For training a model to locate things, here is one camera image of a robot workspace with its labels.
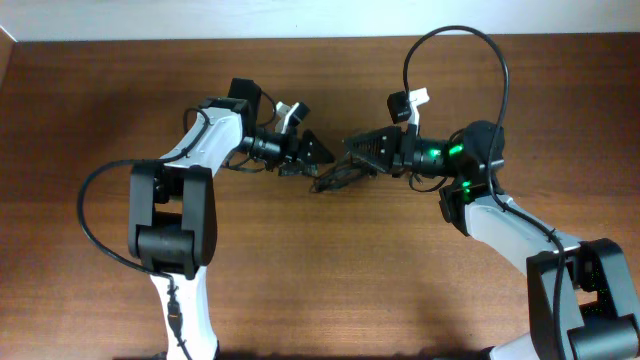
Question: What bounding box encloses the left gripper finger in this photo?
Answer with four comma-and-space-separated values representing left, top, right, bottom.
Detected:
278, 163, 318, 177
299, 130, 335, 164

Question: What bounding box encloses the black USB cable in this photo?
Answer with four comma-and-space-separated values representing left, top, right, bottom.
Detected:
309, 152, 379, 195

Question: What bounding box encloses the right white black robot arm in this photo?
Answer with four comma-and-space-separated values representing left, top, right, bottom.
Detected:
344, 121, 639, 359

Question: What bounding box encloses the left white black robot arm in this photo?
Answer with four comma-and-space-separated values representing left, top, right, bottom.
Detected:
128, 78, 335, 359

